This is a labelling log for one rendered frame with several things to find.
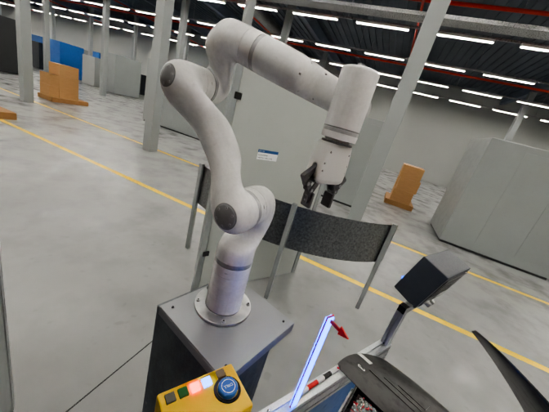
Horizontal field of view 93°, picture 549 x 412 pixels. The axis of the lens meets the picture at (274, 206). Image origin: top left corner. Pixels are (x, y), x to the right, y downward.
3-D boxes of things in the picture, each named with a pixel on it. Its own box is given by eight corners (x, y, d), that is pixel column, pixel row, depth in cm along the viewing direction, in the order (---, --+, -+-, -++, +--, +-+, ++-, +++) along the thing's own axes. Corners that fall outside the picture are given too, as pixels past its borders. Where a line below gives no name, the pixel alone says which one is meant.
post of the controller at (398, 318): (386, 347, 107) (406, 308, 100) (380, 341, 109) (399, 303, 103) (390, 344, 109) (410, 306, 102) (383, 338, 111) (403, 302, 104)
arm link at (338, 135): (340, 128, 68) (336, 140, 69) (317, 122, 62) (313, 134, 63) (367, 136, 62) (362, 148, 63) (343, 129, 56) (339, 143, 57)
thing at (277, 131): (192, 294, 226) (250, -4, 155) (189, 290, 230) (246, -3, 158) (295, 272, 302) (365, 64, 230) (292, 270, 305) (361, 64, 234)
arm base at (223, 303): (181, 302, 86) (189, 253, 80) (223, 279, 102) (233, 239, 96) (222, 338, 77) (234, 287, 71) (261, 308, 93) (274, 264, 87)
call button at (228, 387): (222, 405, 51) (224, 399, 50) (213, 386, 54) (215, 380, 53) (239, 396, 53) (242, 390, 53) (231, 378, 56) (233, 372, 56)
